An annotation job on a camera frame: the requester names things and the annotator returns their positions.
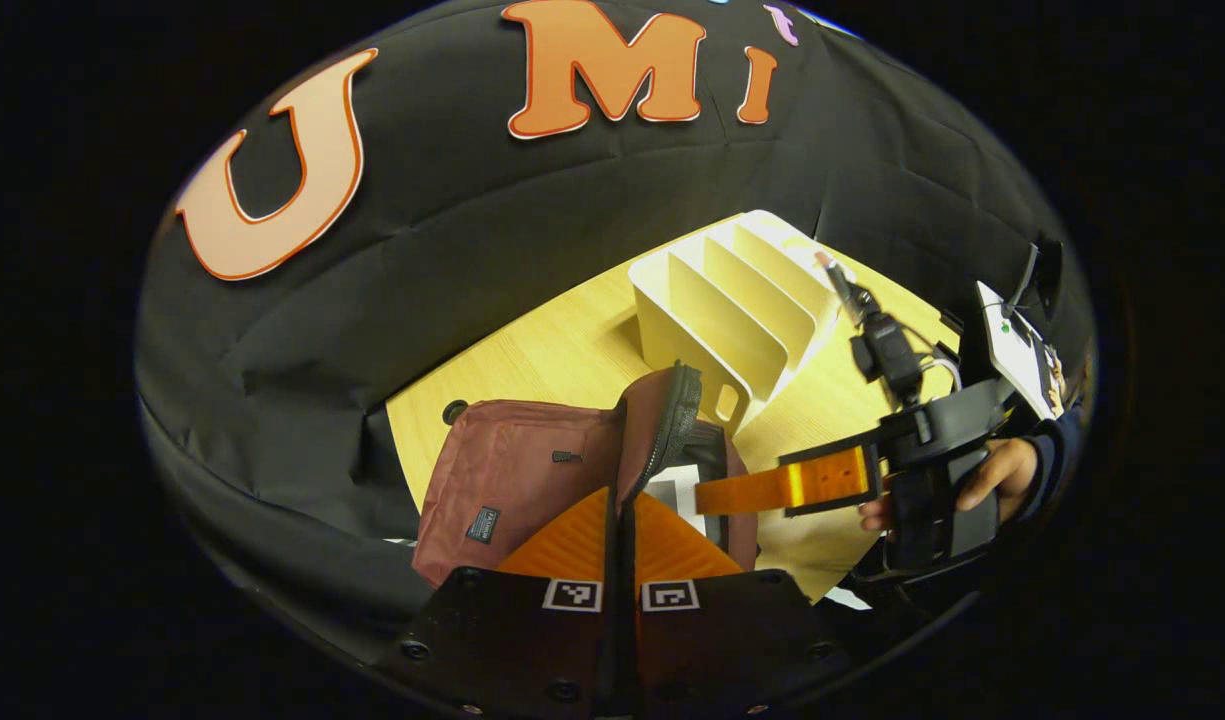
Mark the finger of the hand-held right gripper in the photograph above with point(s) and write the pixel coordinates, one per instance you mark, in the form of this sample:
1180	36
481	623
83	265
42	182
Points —
832	448
822	480

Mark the white electronic device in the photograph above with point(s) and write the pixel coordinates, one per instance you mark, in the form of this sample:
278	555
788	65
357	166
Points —
1017	350

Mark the white portrait cover book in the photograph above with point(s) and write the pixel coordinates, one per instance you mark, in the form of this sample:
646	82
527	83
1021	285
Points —
677	490

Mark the white bookshelf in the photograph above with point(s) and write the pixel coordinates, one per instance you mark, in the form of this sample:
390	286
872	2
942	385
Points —
692	340

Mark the maroon schoolbag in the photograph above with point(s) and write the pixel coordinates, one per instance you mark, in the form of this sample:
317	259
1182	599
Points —
512	460

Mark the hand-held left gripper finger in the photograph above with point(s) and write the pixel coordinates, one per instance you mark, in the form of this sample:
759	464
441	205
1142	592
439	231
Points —
634	650
610	650

